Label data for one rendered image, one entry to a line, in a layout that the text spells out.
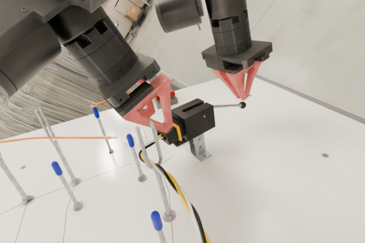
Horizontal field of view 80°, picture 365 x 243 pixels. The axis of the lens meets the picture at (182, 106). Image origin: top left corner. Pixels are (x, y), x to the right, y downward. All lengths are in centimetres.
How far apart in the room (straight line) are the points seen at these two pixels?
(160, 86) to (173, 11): 13
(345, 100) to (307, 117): 107
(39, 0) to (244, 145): 34
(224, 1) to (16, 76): 25
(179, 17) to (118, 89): 16
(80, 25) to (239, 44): 22
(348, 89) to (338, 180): 124
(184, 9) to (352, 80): 137
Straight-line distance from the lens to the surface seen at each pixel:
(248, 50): 36
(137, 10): 757
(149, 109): 34
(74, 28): 23
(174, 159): 39
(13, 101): 108
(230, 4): 33
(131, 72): 24
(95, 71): 25
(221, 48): 35
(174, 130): 32
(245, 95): 41
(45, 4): 20
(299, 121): 48
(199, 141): 37
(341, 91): 159
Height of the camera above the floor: 132
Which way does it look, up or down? 29 degrees down
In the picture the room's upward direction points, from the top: 63 degrees counter-clockwise
